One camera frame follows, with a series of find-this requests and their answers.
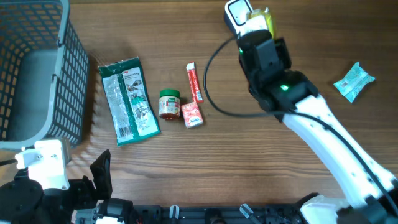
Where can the dark green box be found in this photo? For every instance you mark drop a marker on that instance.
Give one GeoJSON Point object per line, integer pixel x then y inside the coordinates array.
{"type": "Point", "coordinates": [125, 89]}

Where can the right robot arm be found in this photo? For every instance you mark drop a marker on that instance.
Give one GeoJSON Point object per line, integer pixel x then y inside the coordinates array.
{"type": "Point", "coordinates": [370, 190]}

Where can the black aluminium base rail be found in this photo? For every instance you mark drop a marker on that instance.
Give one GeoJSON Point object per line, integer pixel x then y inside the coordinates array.
{"type": "Point", "coordinates": [277, 213]}

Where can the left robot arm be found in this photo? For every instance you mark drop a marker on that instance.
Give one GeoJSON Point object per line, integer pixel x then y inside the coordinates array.
{"type": "Point", "coordinates": [25, 201]}

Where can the green white snack pack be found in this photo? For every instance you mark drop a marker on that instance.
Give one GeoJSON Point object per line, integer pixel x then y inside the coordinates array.
{"type": "Point", "coordinates": [353, 82]}

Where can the red slim stick packet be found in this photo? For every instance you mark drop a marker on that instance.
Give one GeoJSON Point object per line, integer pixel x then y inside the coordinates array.
{"type": "Point", "coordinates": [194, 83]}

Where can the yellow liquid bottle grey cap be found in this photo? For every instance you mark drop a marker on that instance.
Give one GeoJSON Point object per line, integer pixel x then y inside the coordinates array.
{"type": "Point", "coordinates": [264, 12]}

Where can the red juice carton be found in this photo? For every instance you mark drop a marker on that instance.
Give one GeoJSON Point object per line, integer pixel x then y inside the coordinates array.
{"type": "Point", "coordinates": [191, 114]}

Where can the grey plastic mesh basket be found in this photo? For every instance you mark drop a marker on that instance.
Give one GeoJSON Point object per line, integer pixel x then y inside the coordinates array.
{"type": "Point", "coordinates": [44, 74]}

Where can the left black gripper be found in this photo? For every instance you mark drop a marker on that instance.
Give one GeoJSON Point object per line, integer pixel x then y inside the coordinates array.
{"type": "Point", "coordinates": [84, 186]}

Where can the white barcode scanner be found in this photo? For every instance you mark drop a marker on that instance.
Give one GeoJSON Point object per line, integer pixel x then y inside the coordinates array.
{"type": "Point", "coordinates": [235, 15]}

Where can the green lid spice jar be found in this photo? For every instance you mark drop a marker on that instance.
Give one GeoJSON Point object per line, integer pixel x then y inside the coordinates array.
{"type": "Point", "coordinates": [169, 104]}

